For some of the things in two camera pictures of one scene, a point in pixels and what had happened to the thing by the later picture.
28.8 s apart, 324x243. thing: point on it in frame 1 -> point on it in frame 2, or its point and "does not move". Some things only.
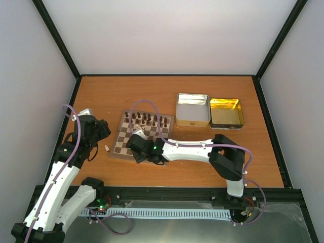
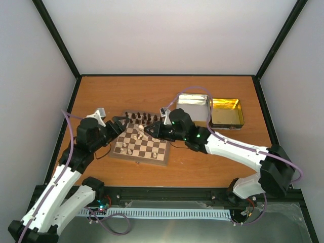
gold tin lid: [226, 114] does not move
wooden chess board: [153, 125] does not move
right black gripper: [138, 159] -> [157, 132]
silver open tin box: [193, 110] does not move
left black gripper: [105, 130] -> [117, 131]
